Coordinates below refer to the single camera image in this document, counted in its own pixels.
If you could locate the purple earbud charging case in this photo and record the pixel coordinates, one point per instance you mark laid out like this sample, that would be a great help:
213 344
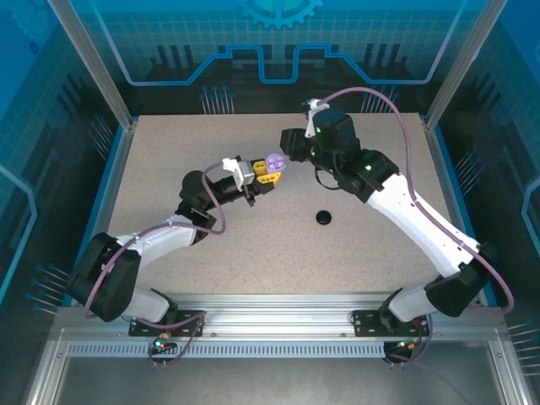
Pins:
276 162

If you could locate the black earbud charging case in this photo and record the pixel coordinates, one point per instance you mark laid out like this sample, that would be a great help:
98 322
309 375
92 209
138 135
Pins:
324 217

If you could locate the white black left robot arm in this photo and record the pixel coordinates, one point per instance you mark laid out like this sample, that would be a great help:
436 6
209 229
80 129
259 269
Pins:
156 240

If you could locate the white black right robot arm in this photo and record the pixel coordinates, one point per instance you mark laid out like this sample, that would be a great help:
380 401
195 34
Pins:
422 228

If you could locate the blue table edge strip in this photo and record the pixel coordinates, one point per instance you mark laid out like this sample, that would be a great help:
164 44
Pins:
450 169
109 169

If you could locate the small LED connector board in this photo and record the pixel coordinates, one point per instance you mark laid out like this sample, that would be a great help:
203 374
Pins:
404 346
159 344

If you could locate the grey metal panel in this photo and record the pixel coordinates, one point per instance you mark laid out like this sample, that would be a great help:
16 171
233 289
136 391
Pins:
274 384

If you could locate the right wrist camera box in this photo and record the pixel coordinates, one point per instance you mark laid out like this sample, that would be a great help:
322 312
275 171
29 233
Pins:
314 110

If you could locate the aluminium table side rail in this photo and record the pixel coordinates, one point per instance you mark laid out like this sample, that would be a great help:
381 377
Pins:
121 160
439 160

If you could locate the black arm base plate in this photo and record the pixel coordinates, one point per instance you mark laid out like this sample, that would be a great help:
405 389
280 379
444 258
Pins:
365 325
185 316

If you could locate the wide aluminium mounting rail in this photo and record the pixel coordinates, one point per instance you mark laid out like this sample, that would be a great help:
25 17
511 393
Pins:
274 312

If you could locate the aluminium frame post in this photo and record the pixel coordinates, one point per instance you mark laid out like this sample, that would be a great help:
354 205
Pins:
97 63
466 63

